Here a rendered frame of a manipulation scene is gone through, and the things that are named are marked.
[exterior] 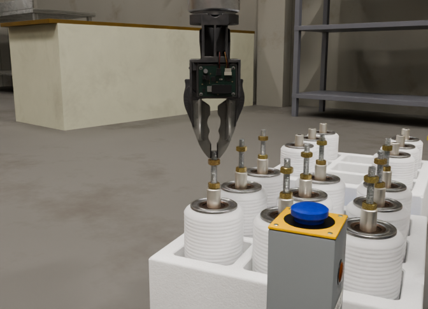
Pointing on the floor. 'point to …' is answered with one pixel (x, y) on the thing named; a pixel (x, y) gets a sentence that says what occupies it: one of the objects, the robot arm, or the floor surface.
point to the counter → (108, 71)
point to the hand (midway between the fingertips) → (214, 148)
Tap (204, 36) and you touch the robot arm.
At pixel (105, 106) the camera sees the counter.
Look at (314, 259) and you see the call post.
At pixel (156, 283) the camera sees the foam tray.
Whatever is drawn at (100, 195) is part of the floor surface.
